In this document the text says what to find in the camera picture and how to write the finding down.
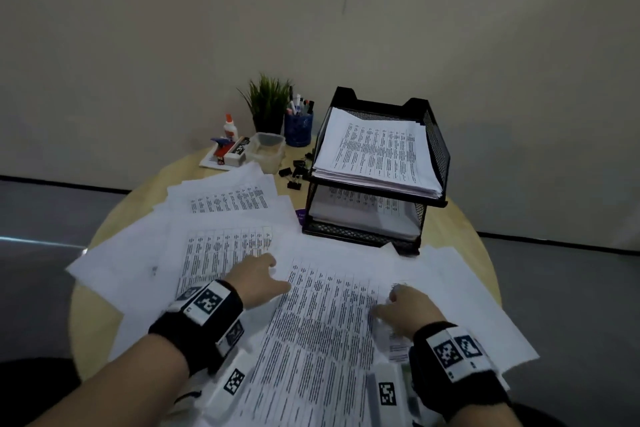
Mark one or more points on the person's right hand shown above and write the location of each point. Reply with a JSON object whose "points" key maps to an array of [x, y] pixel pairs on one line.
{"points": [[415, 311]]}

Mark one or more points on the person's left hand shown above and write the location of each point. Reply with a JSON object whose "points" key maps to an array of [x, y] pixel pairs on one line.
{"points": [[255, 281]]}

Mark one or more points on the pile of printed papers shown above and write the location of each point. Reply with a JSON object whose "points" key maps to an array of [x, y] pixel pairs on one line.
{"points": [[320, 331]]}

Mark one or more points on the paper stack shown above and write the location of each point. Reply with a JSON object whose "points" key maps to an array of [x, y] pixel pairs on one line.
{"points": [[360, 211], [375, 151]]}

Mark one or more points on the black mesh paper tray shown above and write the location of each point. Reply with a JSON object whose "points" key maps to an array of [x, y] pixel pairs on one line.
{"points": [[437, 141]]}

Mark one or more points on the person's right forearm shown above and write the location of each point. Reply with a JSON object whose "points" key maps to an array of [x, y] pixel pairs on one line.
{"points": [[485, 416]]}

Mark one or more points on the person's left forearm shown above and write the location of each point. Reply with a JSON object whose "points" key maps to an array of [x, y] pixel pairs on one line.
{"points": [[115, 386]]}

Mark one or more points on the blue round sticker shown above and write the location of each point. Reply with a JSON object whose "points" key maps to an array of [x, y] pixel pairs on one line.
{"points": [[301, 217]]}

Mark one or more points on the black right wrist band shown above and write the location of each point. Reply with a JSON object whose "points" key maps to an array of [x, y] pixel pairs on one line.
{"points": [[445, 386]]}

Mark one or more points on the black wrist band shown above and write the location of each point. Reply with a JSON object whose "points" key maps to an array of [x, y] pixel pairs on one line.
{"points": [[445, 386], [185, 336]]}

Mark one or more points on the black left wrist band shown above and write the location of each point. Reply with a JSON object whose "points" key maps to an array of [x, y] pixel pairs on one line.
{"points": [[185, 336]]}

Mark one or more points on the round wooden table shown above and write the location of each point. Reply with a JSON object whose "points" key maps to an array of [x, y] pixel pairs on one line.
{"points": [[465, 226]]}

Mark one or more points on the heap of black binder clips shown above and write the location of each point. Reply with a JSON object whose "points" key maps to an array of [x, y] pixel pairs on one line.
{"points": [[295, 174]]}

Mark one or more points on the white tray with stapler items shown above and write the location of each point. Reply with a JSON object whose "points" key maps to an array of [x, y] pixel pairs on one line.
{"points": [[207, 164]]}

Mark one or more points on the clear plastic box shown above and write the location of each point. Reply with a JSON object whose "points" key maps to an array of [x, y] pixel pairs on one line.
{"points": [[265, 151]]}

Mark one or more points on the white box black label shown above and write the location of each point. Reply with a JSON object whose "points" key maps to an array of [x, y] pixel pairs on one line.
{"points": [[237, 150]]}

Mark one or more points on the red stapler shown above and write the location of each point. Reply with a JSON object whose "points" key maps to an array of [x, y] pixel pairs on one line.
{"points": [[223, 152]]}

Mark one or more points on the small blue tool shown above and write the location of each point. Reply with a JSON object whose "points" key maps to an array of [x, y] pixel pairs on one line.
{"points": [[221, 141]]}

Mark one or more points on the white glue bottle orange cap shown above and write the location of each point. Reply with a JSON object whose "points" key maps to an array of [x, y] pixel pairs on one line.
{"points": [[229, 130]]}

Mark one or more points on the blue mesh pen holder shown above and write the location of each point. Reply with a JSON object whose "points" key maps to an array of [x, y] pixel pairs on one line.
{"points": [[298, 130]]}

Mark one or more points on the green potted plant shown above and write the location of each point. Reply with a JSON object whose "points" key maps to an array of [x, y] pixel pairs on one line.
{"points": [[267, 101]]}

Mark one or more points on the bunch of marker pens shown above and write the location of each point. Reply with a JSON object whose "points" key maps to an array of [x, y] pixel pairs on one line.
{"points": [[299, 104]]}

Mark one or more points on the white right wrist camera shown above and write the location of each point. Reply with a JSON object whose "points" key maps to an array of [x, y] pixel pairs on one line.
{"points": [[387, 394]]}

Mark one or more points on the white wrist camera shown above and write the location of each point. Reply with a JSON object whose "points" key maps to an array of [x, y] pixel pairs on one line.
{"points": [[230, 384], [387, 394]]}

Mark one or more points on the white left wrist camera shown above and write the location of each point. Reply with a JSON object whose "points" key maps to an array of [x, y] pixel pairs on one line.
{"points": [[230, 384]]}

